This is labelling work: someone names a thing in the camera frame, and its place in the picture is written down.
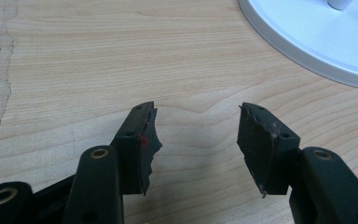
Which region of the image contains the white round lamp base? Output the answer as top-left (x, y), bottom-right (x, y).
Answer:
top-left (238, 0), bottom-right (358, 91)

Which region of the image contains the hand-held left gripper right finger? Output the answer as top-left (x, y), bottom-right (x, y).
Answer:
top-left (236, 102), bottom-right (358, 224)

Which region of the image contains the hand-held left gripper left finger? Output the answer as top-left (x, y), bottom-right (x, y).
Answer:
top-left (62, 101), bottom-right (163, 224)

